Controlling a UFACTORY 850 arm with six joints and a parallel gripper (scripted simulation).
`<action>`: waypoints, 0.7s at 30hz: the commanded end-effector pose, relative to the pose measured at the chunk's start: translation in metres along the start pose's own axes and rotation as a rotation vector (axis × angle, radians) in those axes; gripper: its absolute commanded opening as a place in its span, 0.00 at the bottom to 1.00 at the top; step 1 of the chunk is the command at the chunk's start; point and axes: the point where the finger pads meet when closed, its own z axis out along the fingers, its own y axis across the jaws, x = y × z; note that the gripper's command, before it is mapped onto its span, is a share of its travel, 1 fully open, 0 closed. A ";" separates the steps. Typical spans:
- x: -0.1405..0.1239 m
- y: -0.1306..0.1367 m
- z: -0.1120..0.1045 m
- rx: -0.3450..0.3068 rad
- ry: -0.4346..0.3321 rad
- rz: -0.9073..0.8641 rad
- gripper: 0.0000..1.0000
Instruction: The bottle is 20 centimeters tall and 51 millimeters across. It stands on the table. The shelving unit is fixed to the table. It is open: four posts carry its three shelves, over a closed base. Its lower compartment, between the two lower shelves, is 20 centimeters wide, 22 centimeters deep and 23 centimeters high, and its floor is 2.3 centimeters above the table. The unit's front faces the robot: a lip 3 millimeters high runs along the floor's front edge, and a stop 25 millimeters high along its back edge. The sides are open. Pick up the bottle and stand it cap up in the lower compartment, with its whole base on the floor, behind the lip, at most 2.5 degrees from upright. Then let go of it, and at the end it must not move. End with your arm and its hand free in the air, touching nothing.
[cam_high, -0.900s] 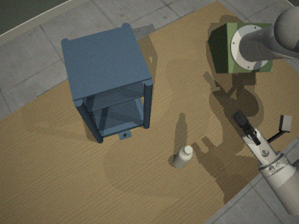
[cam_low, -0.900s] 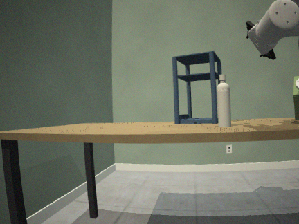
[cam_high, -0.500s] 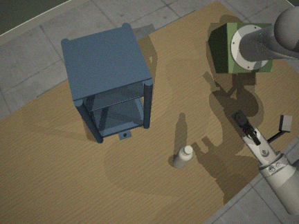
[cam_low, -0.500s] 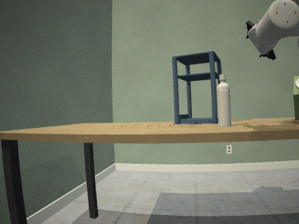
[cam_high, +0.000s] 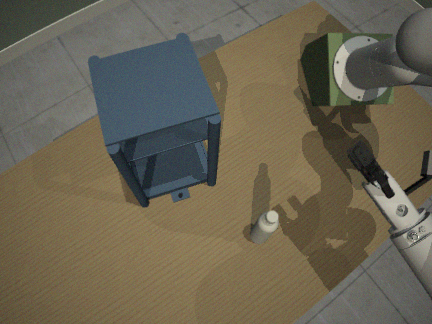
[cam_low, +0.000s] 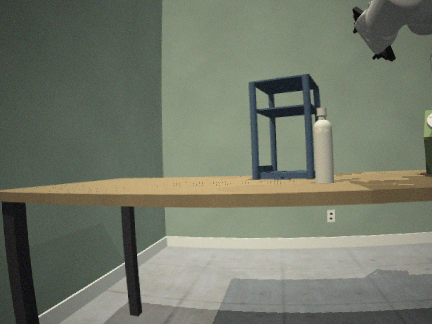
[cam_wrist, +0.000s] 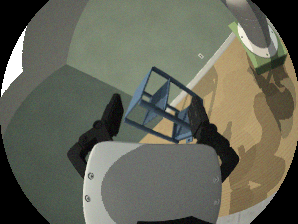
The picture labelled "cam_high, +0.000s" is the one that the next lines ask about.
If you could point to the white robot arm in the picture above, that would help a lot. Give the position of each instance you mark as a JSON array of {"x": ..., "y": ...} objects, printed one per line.
[{"x": 362, "y": 72}]

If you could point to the blue shelving unit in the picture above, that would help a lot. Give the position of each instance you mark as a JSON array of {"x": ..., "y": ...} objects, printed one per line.
[{"x": 155, "y": 101}]

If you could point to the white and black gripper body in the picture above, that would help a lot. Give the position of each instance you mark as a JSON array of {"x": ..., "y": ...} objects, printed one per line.
[{"x": 398, "y": 219}]

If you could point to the cream bottle with grey cap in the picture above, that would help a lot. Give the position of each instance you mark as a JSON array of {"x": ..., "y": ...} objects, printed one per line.
[{"x": 262, "y": 230}]

